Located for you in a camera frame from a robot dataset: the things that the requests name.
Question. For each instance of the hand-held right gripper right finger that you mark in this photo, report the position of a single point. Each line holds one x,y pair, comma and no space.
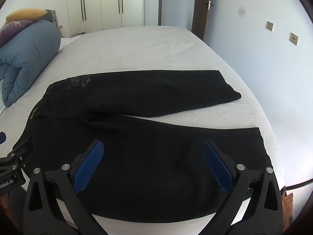
217,166

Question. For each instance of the blue duvet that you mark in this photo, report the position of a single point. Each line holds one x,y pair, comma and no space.
24,53

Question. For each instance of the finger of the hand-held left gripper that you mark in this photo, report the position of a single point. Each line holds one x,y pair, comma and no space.
2,137
20,149

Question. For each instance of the grey pillow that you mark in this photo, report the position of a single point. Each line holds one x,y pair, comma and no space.
51,17

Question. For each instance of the purple pillow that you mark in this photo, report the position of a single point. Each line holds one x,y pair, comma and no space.
12,29

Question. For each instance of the white bed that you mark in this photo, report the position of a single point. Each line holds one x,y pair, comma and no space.
146,49

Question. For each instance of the metal wall socket plate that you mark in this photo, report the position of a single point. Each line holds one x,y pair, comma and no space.
294,39

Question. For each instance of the brown door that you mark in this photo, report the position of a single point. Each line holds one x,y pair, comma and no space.
199,9

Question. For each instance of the brown object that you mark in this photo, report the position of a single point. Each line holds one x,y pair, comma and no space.
287,205

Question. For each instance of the black pants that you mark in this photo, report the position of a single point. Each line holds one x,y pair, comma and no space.
146,151

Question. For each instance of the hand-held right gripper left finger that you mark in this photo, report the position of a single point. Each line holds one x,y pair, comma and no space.
89,166

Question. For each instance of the yellow pillow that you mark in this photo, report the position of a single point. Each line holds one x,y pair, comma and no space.
24,14

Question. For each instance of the metal wall switch plate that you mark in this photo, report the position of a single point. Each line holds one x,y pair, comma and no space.
270,26

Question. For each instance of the white wardrobe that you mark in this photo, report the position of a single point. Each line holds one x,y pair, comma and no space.
105,5

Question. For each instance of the white pillow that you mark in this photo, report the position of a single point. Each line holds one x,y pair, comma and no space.
68,40

